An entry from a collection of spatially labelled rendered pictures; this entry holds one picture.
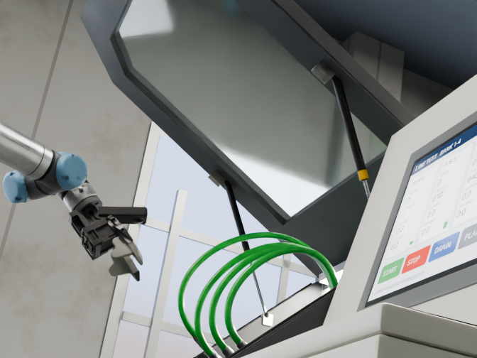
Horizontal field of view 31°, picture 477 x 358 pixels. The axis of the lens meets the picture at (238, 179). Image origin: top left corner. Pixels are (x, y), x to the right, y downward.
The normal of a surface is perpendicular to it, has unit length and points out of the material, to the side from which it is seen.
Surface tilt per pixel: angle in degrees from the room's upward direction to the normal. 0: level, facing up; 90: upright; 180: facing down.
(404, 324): 90
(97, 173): 90
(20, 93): 90
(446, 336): 90
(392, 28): 180
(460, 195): 76
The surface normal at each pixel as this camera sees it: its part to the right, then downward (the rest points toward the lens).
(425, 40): -0.15, 0.91
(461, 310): -0.86, -0.48
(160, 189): 0.44, -0.29
